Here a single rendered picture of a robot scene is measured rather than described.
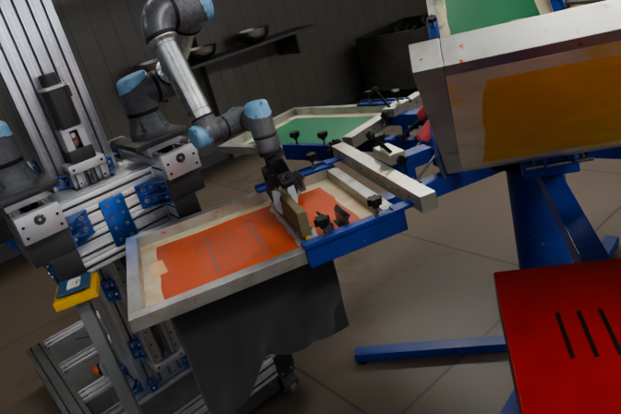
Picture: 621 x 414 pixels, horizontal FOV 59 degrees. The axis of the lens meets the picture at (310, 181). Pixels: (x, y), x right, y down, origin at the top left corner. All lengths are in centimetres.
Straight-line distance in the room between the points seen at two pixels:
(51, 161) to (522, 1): 221
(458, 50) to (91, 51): 512
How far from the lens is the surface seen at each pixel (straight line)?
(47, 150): 222
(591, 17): 72
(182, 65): 173
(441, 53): 71
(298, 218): 158
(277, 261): 150
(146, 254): 193
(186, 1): 180
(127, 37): 579
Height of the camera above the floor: 167
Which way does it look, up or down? 20 degrees down
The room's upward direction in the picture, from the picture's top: 15 degrees counter-clockwise
